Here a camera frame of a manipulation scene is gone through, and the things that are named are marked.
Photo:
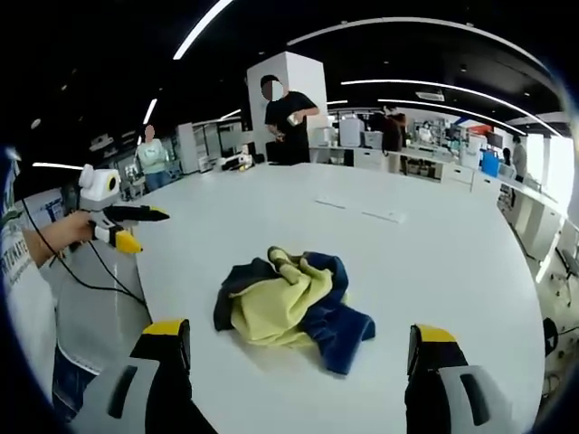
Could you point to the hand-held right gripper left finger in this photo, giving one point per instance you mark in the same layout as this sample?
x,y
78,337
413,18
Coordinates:
x,y
135,389

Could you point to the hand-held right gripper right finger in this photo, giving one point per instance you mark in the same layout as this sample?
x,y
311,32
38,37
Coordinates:
x,y
445,389

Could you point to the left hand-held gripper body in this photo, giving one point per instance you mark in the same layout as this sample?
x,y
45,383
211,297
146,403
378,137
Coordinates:
x,y
97,192

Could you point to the yellow and blue garment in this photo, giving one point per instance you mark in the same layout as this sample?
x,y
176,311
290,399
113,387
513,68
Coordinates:
x,y
276,312

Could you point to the person's left hand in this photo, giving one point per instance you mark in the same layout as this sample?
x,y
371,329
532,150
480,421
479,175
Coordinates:
x,y
74,230

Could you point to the ceiling light strip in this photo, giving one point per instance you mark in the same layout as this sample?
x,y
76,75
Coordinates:
x,y
429,87
149,110
407,27
452,110
199,31

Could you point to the person's own torso clothing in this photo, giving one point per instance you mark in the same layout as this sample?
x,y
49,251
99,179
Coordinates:
x,y
27,289

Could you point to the white and yellow gripper device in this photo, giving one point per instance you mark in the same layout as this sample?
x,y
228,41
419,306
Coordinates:
x,y
237,163

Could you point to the black office chair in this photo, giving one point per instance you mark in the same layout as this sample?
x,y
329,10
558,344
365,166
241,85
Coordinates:
x,y
549,334

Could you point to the white desk row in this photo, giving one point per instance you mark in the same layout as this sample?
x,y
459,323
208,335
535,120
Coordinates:
x,y
531,212

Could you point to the white square pillar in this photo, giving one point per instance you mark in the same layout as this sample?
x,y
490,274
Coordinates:
x,y
298,72

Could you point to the white counter cabinets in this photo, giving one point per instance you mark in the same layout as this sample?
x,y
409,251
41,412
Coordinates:
x,y
420,167

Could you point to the white printer machine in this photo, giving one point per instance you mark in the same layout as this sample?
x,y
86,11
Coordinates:
x,y
351,132

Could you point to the blue bin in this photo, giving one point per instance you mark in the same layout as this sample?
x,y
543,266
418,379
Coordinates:
x,y
490,162

